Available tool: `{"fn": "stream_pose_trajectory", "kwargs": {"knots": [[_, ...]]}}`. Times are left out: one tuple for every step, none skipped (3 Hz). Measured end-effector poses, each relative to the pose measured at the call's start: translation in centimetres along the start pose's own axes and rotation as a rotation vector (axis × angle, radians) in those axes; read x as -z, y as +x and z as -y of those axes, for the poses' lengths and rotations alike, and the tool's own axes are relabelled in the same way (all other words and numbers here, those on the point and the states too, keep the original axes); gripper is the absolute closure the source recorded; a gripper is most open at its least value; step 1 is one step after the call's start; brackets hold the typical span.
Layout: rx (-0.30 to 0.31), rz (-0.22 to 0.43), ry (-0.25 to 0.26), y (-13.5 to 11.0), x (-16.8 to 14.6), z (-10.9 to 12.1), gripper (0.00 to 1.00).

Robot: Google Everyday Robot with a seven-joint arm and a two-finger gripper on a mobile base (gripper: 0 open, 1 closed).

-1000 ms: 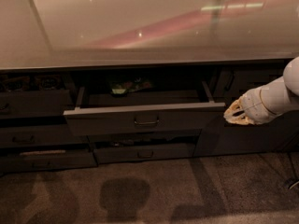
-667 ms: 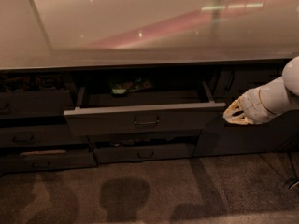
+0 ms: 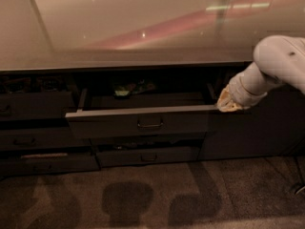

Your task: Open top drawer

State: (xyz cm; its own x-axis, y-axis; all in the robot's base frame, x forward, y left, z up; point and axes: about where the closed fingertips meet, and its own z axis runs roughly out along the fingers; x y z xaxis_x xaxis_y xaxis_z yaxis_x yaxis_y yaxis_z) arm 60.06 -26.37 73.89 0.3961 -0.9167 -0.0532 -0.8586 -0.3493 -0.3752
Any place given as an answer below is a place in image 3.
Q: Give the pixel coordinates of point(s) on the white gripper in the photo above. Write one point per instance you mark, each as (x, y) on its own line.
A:
(235, 93)

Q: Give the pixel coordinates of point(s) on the dark drawer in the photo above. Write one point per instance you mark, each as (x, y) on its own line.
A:
(44, 138)
(132, 140)
(103, 116)
(147, 156)
(47, 165)
(29, 106)

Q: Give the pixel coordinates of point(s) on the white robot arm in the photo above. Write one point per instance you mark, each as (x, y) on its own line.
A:
(277, 60)

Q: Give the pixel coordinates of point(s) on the dark cabinet door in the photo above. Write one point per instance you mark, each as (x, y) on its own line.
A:
(275, 126)

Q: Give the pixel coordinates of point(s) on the black chair base leg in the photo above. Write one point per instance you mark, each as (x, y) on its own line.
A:
(298, 187)

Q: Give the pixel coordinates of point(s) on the green snack bag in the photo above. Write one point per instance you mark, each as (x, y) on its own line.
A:
(139, 87)

